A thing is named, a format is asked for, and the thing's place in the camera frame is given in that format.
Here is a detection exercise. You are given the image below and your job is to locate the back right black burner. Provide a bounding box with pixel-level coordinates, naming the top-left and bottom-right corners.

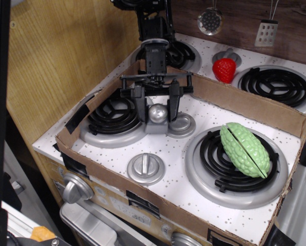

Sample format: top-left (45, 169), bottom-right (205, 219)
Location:
top-left (233, 65), bottom-right (306, 108)

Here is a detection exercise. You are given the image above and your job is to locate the brown cardboard barrier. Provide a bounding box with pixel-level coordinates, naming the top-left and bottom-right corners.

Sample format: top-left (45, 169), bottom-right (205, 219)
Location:
top-left (56, 60), bottom-right (306, 245)

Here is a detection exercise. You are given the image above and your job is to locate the back left black burner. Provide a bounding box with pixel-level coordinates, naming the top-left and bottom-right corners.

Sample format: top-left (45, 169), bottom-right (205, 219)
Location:
top-left (135, 39), bottom-right (197, 73)

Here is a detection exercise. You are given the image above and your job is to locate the lower silver stovetop knob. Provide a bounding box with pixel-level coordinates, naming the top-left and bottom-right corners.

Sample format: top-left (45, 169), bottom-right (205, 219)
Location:
top-left (127, 153), bottom-right (166, 186)

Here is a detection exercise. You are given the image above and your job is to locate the silver stovetop knob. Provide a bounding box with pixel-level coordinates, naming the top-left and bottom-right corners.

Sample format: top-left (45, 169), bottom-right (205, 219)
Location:
top-left (167, 112), bottom-right (196, 139)
top-left (127, 153), bottom-right (166, 186)
top-left (212, 48), bottom-right (242, 67)

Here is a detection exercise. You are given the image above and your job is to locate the silver front panel knob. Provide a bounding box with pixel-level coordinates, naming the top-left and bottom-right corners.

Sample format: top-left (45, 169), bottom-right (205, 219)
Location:
top-left (63, 173), bottom-right (94, 204)

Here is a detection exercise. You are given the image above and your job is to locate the front left black burner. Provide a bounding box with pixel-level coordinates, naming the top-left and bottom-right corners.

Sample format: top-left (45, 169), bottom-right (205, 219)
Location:
top-left (88, 89), bottom-right (145, 135)

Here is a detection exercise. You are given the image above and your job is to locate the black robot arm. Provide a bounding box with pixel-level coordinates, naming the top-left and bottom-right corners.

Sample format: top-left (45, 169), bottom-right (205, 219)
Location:
top-left (112, 1), bottom-right (196, 123)

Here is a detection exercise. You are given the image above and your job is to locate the hanging silver spatula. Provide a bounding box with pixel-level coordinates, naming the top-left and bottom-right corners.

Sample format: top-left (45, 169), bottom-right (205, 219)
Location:
top-left (254, 1), bottom-right (279, 48)

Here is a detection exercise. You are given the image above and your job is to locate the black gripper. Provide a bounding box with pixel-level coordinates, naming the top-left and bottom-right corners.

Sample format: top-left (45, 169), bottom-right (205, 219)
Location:
top-left (120, 43), bottom-right (193, 124)

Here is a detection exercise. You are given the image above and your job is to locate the back silver stovetop knob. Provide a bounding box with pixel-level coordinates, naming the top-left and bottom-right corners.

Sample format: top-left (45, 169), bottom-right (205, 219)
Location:
top-left (212, 48), bottom-right (242, 67)

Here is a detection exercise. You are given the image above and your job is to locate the hanging silver strainer ladle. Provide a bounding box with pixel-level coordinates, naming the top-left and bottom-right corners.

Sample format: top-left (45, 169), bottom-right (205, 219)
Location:
top-left (197, 1), bottom-right (225, 36)

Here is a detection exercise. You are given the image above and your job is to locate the front right black burner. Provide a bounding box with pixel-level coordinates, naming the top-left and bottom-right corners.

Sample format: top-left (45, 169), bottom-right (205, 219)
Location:
top-left (199, 128), bottom-right (280, 193)

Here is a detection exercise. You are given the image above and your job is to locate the silver oven door handle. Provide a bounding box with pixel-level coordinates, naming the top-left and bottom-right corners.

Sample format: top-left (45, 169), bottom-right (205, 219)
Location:
top-left (59, 203), bottom-right (154, 245)

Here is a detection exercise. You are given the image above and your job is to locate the green bitter melon toy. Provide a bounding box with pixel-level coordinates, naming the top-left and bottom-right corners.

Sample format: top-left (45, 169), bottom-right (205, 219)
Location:
top-left (220, 122), bottom-right (270, 178)

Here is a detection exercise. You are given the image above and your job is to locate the grey pepper shaker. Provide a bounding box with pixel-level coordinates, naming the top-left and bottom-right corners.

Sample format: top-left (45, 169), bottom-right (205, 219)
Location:
top-left (145, 104), bottom-right (168, 134)

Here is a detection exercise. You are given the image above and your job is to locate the red toy strawberry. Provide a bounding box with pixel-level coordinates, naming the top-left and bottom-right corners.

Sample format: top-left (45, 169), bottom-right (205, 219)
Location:
top-left (212, 58), bottom-right (236, 84)

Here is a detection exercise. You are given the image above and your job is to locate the black burner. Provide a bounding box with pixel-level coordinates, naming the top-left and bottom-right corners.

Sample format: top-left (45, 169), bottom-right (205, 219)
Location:
top-left (135, 39), bottom-right (197, 73)
top-left (233, 65), bottom-right (306, 108)
top-left (88, 89), bottom-right (145, 135)
top-left (199, 128), bottom-right (280, 193)

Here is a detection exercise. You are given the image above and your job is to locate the upper silver stovetop knob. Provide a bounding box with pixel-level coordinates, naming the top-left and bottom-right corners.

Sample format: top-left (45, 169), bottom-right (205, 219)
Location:
top-left (167, 112), bottom-right (196, 139)

